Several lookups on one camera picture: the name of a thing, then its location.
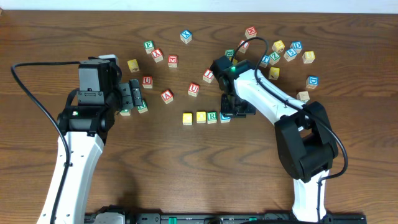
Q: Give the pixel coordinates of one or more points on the blue T block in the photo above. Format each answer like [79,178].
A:
[265,61]

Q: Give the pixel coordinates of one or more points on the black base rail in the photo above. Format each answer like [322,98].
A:
[116,214]

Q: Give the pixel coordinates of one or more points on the yellow C block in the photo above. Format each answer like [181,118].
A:
[187,119]

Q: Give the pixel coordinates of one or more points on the yellow 8 block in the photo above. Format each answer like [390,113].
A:
[308,57]

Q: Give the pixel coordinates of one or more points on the green J block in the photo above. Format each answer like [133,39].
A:
[125,112]

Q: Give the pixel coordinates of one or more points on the red A block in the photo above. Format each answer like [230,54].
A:
[167,96]

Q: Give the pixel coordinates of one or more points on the blue 5 block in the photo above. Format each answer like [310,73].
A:
[290,54]

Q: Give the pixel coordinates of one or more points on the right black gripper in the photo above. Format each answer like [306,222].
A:
[234,107]

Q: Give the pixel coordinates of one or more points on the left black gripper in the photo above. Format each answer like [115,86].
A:
[127,94]

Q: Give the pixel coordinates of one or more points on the green Z block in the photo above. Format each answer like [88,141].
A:
[274,58]

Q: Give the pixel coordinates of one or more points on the red U block centre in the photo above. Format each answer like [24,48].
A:
[193,89]

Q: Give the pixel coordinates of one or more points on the yellow block upper right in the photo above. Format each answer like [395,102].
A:
[278,46]

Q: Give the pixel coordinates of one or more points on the green B block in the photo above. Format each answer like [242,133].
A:
[229,53]

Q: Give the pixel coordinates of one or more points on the green R block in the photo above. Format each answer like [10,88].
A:
[211,117]

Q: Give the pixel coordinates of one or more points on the red X block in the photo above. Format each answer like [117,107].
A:
[157,55]

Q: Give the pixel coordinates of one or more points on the red U block left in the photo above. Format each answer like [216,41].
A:
[147,82]

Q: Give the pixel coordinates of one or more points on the plain wood L block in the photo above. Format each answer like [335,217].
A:
[303,96]

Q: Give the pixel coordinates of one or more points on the red I block upper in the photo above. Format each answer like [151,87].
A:
[243,46]

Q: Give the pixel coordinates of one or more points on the blue X block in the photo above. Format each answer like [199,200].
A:
[186,36]

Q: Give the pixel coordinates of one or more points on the blue L block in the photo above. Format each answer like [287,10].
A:
[224,119]

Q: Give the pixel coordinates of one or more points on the blue d block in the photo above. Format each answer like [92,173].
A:
[312,82]
[297,46]

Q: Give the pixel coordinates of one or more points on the green N block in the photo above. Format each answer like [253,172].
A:
[143,107]

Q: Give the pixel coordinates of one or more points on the blue D block right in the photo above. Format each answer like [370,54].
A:
[312,82]

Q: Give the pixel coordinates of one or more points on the red i block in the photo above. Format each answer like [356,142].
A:
[208,76]
[243,46]

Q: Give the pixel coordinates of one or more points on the red u block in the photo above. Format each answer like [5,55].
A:
[147,82]
[193,89]

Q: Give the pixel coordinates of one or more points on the yellow block far left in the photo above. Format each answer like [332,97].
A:
[133,65]

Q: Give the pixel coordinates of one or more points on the yellow K block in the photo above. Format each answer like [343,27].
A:
[274,73]

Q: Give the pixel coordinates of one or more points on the red I block centre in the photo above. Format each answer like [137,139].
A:
[208,76]

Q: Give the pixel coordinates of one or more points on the red H block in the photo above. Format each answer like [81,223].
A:
[250,32]

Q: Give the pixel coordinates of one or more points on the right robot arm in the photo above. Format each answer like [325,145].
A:
[305,146]

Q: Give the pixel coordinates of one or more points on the green F block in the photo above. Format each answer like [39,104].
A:
[149,46]

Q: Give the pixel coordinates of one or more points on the blue D block upper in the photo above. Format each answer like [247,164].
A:
[297,46]

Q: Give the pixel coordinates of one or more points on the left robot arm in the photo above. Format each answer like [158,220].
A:
[88,115]

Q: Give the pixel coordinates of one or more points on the red E block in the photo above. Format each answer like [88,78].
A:
[173,61]

